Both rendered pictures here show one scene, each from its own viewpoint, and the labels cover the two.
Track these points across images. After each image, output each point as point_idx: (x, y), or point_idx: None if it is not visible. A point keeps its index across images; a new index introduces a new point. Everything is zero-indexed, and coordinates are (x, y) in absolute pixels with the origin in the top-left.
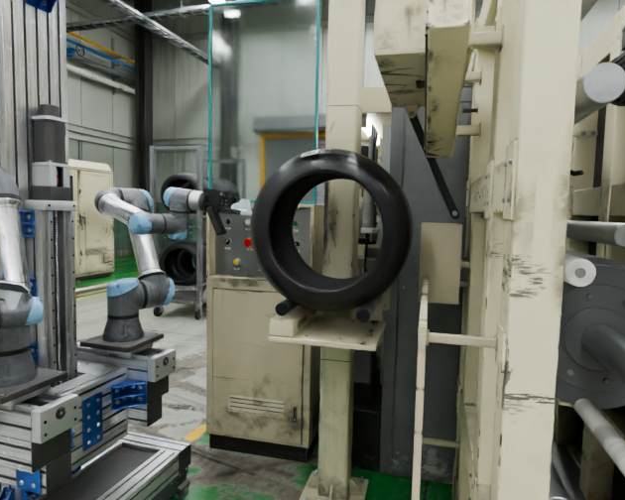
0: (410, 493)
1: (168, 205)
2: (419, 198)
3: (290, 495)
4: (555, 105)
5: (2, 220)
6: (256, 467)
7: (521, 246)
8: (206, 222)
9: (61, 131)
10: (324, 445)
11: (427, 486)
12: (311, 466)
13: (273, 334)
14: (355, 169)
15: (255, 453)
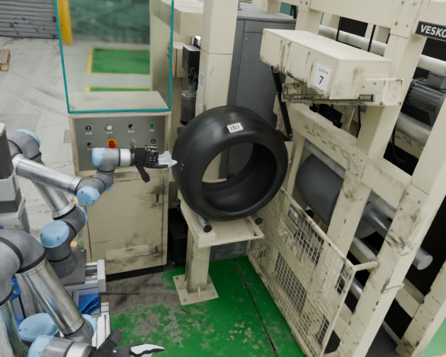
0: (231, 270)
1: (96, 166)
2: (246, 103)
3: (172, 299)
4: None
5: (47, 280)
6: (136, 287)
7: (412, 237)
8: (70, 132)
9: (6, 141)
10: (195, 269)
11: (236, 261)
12: (168, 273)
13: (201, 244)
14: (266, 138)
15: (127, 277)
